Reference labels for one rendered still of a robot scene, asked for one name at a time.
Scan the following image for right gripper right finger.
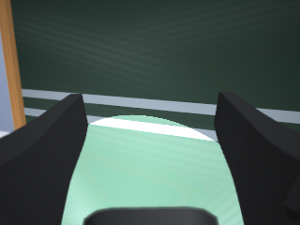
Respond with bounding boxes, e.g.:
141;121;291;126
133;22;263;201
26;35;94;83
214;92;300;225

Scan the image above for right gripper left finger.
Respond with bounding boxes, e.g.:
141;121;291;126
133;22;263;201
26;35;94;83
0;94;88;225

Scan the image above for wooden-framed black board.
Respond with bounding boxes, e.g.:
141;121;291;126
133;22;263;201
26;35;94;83
0;0;300;225

